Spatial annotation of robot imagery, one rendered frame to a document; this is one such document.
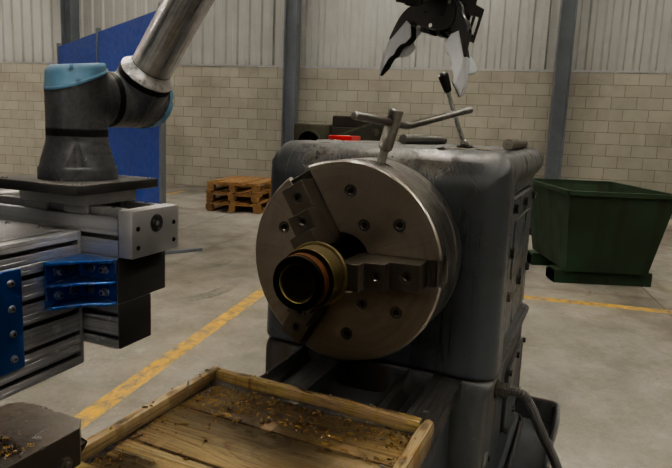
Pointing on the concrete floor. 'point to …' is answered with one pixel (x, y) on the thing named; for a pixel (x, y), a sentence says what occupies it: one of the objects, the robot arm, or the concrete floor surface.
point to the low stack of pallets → (239, 193)
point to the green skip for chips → (597, 231)
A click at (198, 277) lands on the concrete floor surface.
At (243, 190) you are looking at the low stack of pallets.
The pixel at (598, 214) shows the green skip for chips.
